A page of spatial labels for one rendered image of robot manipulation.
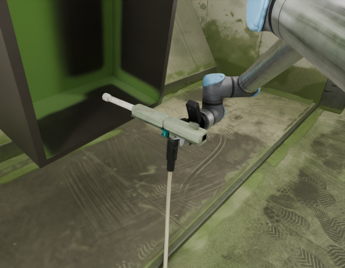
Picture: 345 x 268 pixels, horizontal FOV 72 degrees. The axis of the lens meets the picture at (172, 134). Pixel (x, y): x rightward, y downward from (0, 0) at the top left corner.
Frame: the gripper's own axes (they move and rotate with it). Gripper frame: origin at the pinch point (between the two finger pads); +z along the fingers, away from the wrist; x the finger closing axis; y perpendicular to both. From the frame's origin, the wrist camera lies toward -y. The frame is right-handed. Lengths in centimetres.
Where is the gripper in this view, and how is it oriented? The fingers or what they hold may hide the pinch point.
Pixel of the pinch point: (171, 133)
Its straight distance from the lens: 83.1
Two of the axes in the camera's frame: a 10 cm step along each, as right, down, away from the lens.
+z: -5.8, 3.4, -7.4
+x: -8.0, -3.6, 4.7
